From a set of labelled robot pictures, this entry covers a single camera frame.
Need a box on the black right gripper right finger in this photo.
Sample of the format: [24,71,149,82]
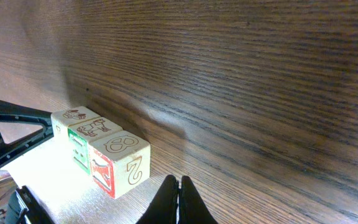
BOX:
[178,176,218,224]

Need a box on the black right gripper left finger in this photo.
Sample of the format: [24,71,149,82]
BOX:
[136,175,179,224]

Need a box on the red letter Y block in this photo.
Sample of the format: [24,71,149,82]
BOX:
[89,131,151,199]

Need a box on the green letter B block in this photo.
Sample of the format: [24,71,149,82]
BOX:
[68,117,123,175]

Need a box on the plain wooden block letter I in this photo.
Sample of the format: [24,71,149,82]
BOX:
[51,106,100,142]

